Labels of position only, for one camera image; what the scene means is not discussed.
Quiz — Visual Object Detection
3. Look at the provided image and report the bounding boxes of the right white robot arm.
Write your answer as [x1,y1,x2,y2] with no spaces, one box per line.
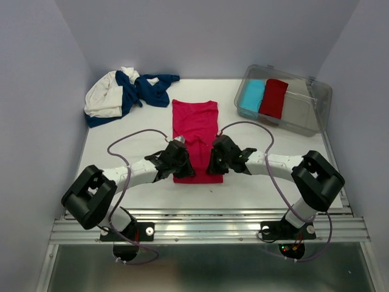
[207,135,345,237]

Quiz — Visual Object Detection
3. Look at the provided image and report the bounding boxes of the aluminium mounting rail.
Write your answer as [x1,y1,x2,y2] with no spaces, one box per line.
[49,208,370,245]

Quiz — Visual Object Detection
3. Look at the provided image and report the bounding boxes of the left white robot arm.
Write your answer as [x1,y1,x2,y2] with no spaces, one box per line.
[61,136,195,240]

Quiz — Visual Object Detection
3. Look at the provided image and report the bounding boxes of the navy blue t shirt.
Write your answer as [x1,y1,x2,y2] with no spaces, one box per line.
[85,70,181,128]

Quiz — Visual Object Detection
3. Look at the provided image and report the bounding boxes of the clear plastic bin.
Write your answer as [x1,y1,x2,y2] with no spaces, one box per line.
[234,64,332,136]

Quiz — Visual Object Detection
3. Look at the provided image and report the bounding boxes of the rolled cyan t shirt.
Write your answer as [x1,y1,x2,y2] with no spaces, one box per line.
[239,80,266,113]

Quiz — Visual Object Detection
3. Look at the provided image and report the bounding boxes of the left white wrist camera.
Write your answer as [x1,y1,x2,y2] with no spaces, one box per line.
[165,136,185,144]

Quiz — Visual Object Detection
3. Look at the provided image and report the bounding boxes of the rolled dark red t shirt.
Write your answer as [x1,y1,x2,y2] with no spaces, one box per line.
[259,78,289,119]

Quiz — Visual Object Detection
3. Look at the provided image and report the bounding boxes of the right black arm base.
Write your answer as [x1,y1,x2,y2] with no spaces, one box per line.
[258,220,316,242]

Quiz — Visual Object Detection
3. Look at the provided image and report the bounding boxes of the pink t shirt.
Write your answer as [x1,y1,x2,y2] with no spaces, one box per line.
[172,100,223,184]

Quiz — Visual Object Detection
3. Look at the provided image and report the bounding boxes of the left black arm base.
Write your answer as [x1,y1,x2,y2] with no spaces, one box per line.
[99,221,155,243]

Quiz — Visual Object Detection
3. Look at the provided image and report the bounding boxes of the white t shirt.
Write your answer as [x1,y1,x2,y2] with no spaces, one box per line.
[83,66,160,119]

